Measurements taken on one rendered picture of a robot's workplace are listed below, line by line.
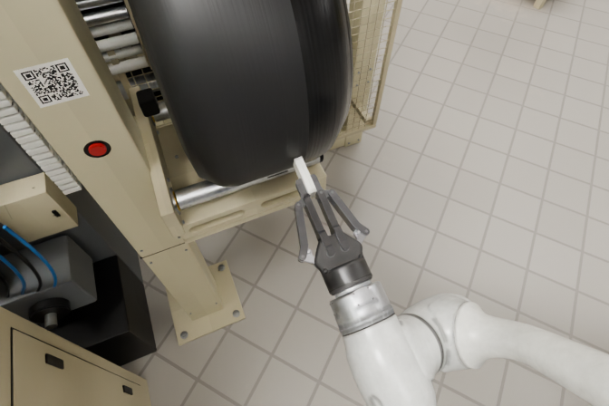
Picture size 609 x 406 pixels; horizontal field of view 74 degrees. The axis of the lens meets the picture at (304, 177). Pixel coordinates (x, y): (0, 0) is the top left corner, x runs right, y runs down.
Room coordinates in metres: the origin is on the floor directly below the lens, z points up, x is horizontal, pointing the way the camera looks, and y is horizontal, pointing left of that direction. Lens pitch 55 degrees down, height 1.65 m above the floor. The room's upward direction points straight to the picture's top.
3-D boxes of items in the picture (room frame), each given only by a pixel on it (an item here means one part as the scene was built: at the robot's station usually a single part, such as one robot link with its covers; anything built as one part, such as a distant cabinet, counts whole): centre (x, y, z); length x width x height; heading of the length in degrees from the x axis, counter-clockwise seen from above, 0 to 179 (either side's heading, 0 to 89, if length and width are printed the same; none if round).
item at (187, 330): (0.53, 0.41, 0.01); 0.27 x 0.27 x 0.02; 23
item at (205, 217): (0.52, 0.13, 0.83); 0.36 x 0.09 x 0.06; 113
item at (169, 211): (0.58, 0.35, 0.90); 0.40 x 0.03 x 0.10; 23
